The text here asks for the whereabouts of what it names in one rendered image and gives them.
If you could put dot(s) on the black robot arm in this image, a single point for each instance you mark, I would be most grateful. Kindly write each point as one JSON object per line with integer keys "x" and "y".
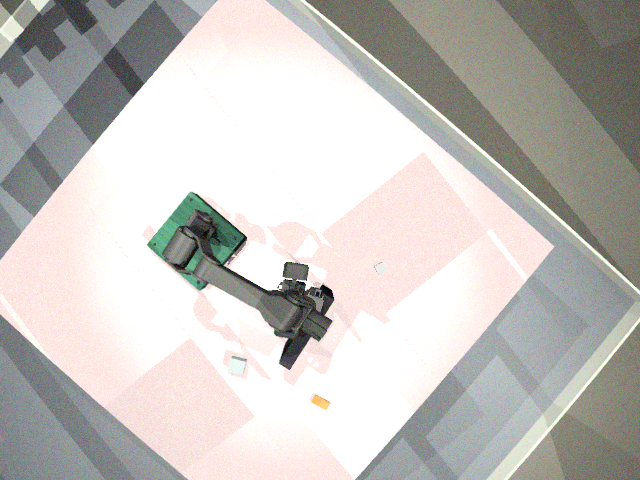
{"x": 282, "y": 311}

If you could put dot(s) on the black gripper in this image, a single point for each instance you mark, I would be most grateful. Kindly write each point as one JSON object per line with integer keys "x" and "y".
{"x": 294, "y": 271}

